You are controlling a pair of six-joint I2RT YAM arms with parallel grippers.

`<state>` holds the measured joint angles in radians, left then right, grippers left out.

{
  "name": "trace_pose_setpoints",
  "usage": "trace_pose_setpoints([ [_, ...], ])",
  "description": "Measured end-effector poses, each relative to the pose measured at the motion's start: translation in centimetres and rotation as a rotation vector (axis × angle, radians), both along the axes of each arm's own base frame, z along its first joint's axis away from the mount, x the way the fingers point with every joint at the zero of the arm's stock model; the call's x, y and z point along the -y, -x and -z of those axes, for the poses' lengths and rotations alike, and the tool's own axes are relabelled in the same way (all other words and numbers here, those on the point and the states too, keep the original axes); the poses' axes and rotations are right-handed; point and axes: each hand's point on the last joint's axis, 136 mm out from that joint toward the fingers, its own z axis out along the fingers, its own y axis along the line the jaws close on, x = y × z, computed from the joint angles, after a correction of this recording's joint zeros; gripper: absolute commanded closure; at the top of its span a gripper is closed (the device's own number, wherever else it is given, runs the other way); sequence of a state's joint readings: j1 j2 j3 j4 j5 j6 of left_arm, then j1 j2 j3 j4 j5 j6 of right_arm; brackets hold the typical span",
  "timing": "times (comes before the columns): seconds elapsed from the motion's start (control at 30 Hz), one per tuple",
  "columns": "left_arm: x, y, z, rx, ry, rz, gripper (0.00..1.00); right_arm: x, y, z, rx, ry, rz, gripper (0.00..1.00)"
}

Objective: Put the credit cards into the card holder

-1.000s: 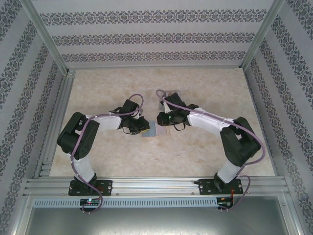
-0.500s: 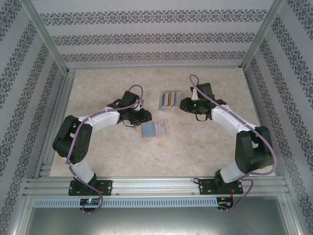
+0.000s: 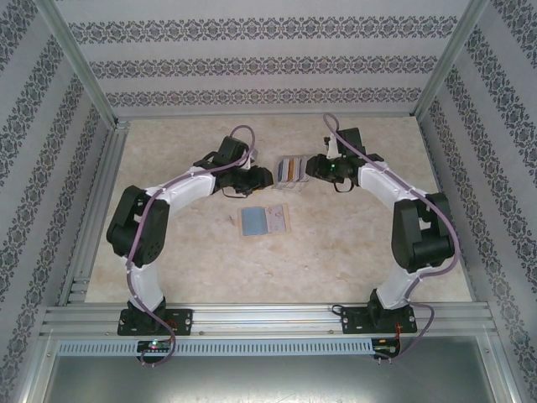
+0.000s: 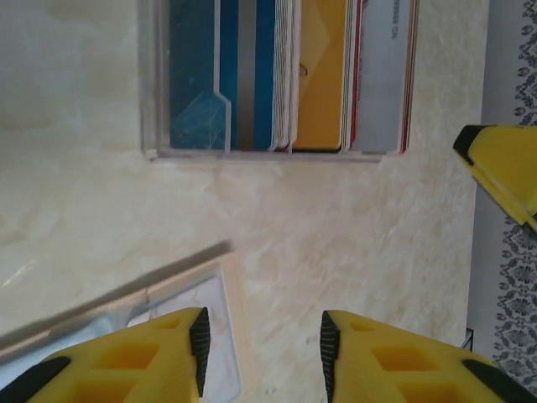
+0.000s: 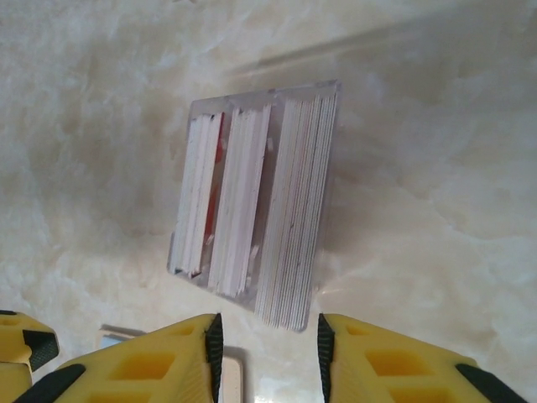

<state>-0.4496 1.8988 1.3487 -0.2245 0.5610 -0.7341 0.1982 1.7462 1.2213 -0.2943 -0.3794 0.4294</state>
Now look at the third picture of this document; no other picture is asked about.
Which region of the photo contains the tan leather card holder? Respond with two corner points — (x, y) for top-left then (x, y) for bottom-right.
(237, 203), (294, 238)

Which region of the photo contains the clear acrylic card rack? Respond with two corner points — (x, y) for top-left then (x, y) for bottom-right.
(271, 155), (310, 193)

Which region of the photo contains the grey sheet metal panel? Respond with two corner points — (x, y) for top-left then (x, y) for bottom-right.
(41, 354), (496, 403)

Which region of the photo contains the aluminium back frame rail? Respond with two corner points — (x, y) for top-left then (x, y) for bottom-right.
(112, 109), (420, 123)

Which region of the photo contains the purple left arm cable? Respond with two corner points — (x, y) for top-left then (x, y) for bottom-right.
(124, 124), (258, 369)

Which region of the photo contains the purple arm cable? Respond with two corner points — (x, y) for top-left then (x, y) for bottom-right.
(322, 113), (461, 366)
(124, 124), (258, 369)

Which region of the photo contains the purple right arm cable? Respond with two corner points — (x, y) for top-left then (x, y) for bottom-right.
(322, 113), (461, 366)

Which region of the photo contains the aluminium mounting rail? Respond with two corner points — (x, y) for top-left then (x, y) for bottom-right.
(39, 302), (498, 337)

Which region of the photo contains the aluminium side rail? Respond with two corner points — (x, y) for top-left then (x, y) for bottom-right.
(58, 121), (131, 306)

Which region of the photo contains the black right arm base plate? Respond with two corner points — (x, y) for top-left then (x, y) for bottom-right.
(340, 306), (419, 336)

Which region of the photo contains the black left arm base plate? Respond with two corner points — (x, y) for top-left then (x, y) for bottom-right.
(117, 308), (195, 337)

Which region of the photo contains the aluminium frame post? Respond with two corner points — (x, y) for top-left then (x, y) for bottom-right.
(413, 0), (492, 121)
(34, 0), (121, 129)

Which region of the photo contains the grey slotted cable duct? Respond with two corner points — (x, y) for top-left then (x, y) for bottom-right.
(56, 338), (374, 354)

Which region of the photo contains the aluminium frame leg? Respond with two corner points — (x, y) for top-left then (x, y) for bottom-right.
(18, 331), (60, 403)
(477, 333), (519, 403)

